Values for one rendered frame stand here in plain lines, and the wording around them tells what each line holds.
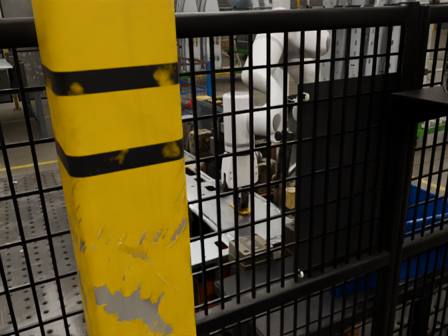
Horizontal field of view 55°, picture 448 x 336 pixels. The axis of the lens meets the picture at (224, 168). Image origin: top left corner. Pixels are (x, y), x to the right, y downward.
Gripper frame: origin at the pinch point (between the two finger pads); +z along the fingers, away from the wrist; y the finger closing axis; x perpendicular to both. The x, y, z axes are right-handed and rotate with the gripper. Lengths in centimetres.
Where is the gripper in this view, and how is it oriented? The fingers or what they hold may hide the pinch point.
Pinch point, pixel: (241, 201)
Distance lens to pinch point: 127.3
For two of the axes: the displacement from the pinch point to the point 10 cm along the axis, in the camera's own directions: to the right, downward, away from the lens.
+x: 4.6, 2.8, -8.4
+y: -8.9, 1.9, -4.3
